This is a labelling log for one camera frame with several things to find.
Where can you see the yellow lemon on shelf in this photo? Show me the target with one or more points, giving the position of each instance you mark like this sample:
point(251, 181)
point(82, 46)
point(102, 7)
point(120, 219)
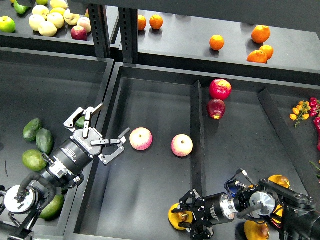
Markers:
point(59, 10)

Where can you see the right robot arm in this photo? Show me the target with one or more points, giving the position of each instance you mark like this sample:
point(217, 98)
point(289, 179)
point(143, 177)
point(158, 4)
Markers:
point(292, 214)

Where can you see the black middle bin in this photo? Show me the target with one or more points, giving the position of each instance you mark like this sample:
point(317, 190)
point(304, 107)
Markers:
point(132, 195)

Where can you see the dark avocado upright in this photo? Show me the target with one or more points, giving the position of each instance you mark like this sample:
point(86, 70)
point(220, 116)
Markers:
point(44, 141)

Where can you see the red apple on shelf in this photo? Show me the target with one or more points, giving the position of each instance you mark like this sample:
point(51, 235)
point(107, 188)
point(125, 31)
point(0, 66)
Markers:
point(79, 33)

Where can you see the dark avocado far left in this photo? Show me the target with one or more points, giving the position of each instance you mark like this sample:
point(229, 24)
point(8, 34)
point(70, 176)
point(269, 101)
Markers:
point(31, 129)

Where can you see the red cherry tomato bunch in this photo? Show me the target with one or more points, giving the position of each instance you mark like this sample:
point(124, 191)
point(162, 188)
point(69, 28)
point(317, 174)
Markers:
point(314, 103)

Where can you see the orange on shelf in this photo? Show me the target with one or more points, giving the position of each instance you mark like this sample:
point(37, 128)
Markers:
point(216, 42)
point(156, 22)

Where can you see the pale yellow pear centre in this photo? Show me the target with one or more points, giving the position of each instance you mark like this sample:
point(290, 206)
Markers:
point(57, 19)

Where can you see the black shelf post right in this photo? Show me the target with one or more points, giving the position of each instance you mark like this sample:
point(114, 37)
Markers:
point(128, 22)

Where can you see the pink apple right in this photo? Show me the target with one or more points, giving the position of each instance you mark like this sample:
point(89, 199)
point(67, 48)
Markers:
point(182, 145)

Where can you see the pink peach on shelf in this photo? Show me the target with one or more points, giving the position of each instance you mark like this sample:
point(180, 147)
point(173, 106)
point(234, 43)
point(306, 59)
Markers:
point(85, 23)

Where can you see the green avocado round left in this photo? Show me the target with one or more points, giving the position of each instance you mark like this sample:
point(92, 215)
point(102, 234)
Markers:
point(34, 160)

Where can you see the black shelf post left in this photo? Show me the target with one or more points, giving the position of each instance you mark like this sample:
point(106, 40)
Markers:
point(99, 30)

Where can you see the green avocado bottom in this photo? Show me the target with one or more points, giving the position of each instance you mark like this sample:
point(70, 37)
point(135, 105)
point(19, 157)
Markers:
point(54, 209)

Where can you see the orange on shelf middle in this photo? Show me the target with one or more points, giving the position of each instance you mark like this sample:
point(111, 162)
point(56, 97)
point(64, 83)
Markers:
point(216, 42)

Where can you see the pink apple left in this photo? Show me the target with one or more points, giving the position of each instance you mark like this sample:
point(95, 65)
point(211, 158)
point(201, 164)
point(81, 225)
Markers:
point(141, 138)

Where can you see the pale yellow pear front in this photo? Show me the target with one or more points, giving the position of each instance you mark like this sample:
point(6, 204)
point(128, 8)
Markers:
point(47, 29)

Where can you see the dark red apple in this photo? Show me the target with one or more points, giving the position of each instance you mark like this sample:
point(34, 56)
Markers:
point(216, 108)

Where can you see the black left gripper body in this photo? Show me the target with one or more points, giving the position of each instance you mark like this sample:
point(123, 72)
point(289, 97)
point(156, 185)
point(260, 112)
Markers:
point(77, 152)

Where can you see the black shelf post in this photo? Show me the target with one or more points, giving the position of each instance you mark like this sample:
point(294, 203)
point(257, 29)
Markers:
point(99, 30)
point(128, 22)

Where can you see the orange cherry tomato bunch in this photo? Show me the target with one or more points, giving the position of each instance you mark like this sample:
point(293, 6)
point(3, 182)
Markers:
point(300, 113)

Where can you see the dark avocado top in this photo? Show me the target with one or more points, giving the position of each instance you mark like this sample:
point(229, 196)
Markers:
point(80, 122)

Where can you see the black bin divider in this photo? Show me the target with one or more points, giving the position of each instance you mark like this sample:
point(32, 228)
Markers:
point(196, 133)

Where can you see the green pepper on shelf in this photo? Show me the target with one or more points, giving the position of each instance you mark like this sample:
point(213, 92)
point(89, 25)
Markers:
point(20, 9)

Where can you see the pale yellow pear right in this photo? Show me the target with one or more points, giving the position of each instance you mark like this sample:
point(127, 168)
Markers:
point(71, 18)

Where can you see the orange on shelf left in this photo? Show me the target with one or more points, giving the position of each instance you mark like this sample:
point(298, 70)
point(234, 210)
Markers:
point(156, 22)

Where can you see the pink apple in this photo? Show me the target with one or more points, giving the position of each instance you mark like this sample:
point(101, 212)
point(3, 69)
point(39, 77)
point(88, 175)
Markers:
point(141, 138)
point(182, 145)

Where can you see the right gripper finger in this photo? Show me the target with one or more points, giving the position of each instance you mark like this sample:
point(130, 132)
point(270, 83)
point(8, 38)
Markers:
point(191, 201)
point(196, 230)

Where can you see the red chili pepper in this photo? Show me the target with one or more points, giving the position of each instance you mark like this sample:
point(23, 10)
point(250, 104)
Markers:
point(316, 122)

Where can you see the green apple on shelf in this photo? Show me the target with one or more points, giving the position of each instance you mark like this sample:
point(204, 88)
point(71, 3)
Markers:
point(7, 24)

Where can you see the orange front right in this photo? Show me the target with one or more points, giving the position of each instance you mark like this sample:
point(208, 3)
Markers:
point(258, 56)

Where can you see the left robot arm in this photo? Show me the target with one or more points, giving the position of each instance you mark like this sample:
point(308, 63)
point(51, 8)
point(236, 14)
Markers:
point(26, 201)

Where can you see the bright red apple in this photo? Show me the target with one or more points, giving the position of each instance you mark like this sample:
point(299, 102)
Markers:
point(220, 89)

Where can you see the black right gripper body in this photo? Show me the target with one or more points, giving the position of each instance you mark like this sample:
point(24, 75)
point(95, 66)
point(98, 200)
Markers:
point(217, 209)

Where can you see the pale yellow pear left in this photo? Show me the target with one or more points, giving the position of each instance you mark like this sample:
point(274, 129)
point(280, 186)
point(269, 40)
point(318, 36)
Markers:
point(35, 20)

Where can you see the orange half hidden by post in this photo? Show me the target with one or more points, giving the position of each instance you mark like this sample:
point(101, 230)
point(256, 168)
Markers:
point(142, 22)

